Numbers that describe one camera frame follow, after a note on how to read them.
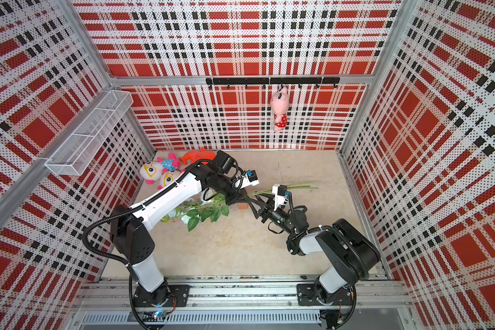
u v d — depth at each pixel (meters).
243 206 0.99
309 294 0.73
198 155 1.11
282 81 0.89
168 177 0.99
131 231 0.45
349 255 0.45
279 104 0.91
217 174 0.63
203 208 0.72
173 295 0.73
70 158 0.69
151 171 1.04
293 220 0.63
